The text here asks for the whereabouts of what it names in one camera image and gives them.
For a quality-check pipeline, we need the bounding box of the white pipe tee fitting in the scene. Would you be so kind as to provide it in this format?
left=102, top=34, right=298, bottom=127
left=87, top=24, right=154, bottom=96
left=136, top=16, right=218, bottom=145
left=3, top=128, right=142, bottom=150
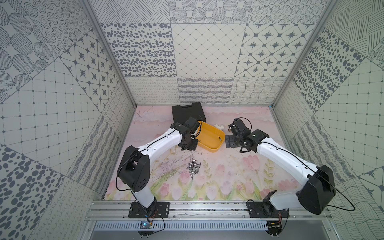
left=214, top=124, right=225, bottom=131

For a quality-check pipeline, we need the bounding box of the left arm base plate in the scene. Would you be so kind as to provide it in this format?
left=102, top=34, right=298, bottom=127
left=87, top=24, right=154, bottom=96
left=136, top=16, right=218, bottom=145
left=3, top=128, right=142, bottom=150
left=129, top=201, right=170, bottom=219

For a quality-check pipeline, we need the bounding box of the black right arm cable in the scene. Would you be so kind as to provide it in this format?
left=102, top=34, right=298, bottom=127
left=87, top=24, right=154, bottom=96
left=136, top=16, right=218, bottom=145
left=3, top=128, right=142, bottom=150
left=260, top=140, right=356, bottom=212

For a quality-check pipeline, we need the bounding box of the pile of metal bits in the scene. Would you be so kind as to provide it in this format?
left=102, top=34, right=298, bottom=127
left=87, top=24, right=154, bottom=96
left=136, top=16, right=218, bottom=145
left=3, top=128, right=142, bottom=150
left=187, top=159, right=202, bottom=180

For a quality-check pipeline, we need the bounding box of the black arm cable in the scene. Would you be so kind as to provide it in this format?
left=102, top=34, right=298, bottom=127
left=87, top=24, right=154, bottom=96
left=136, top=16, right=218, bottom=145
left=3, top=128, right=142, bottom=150
left=260, top=140, right=356, bottom=212
left=115, top=128, right=178, bottom=193

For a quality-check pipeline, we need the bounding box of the black plastic tool case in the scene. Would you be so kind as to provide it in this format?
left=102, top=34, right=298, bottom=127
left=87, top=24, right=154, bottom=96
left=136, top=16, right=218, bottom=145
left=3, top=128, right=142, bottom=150
left=172, top=102, right=206, bottom=124

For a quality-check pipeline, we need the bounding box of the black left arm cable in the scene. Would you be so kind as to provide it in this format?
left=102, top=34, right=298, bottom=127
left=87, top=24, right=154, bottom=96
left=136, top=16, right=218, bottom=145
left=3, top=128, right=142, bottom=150
left=115, top=128, right=178, bottom=193

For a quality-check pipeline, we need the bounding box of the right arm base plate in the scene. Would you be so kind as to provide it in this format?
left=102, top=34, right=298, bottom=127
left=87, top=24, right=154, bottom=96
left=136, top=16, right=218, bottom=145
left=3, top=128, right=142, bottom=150
left=246, top=200, right=290, bottom=219

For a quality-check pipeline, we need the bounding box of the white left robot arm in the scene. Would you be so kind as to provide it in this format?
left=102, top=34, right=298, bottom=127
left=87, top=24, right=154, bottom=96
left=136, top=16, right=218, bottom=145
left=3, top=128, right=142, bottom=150
left=116, top=117, right=202, bottom=216

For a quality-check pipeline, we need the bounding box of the small green circuit board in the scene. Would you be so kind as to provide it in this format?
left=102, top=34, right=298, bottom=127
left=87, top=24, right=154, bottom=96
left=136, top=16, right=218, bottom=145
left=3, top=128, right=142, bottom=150
left=140, top=221, right=153, bottom=230

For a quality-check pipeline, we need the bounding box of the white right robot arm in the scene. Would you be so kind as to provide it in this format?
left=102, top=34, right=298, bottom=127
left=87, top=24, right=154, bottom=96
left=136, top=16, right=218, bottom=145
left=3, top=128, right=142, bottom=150
left=226, top=118, right=336, bottom=215

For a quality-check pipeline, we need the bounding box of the aluminium mounting rail frame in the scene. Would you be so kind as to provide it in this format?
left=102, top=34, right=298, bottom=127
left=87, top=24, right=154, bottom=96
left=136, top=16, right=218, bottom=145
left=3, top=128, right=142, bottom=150
left=85, top=200, right=334, bottom=235

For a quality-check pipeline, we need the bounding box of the yellow plastic storage box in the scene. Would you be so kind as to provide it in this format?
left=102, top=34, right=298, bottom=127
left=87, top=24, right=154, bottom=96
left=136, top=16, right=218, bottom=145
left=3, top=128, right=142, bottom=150
left=197, top=122, right=226, bottom=153

